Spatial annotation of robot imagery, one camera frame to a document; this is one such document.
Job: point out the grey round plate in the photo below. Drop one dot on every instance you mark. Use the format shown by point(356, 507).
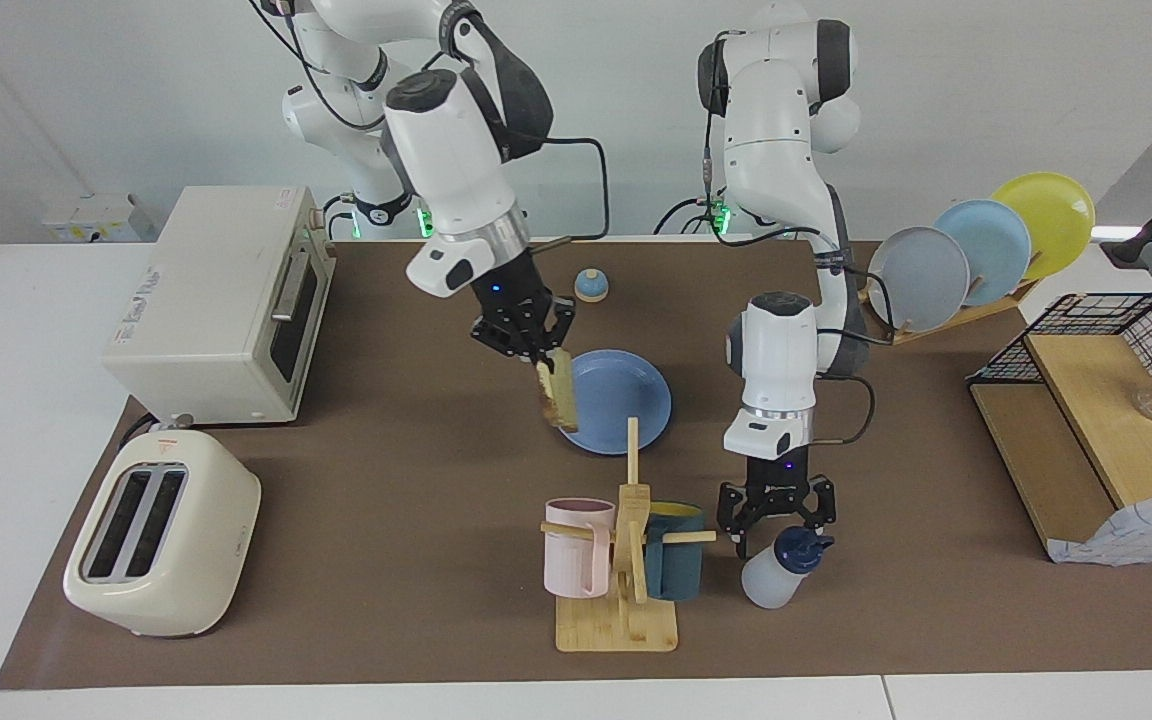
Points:
point(921, 280)

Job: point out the light blue round plate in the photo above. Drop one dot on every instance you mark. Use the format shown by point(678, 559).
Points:
point(996, 245)

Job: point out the yellow round plate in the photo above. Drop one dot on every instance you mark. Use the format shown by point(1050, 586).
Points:
point(1056, 215)

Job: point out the white power box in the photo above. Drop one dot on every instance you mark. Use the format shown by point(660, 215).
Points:
point(96, 218)

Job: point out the cream two-slot toaster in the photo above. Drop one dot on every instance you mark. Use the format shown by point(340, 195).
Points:
point(206, 540)

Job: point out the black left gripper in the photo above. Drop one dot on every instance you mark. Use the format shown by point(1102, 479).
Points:
point(778, 477)

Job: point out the dark teal mug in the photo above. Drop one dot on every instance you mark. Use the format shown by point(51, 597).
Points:
point(681, 565)

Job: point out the white toaster oven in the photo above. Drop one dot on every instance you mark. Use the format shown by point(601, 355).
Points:
point(206, 300)

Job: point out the wooden plate rack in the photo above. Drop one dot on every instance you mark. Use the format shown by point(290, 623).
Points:
point(946, 325)

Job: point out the small blue call bell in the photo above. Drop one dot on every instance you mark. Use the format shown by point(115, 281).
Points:
point(591, 288)

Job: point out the pink mug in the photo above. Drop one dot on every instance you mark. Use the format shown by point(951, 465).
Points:
point(576, 560)

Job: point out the brown table mat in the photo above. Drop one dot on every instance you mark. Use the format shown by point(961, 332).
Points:
point(416, 500)

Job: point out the toasted bread slice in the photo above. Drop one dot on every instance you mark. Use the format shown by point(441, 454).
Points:
point(558, 395)

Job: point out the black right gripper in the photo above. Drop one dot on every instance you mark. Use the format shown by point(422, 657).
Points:
point(508, 295)

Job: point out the wooden mug tree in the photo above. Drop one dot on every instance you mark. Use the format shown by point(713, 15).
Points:
point(621, 625)

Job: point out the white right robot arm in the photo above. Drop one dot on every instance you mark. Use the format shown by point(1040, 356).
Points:
point(446, 150)

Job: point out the white seasoning bottle blue cap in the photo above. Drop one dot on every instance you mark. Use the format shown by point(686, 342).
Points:
point(771, 580)

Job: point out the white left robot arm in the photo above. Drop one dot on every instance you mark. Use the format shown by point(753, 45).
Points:
point(776, 350)

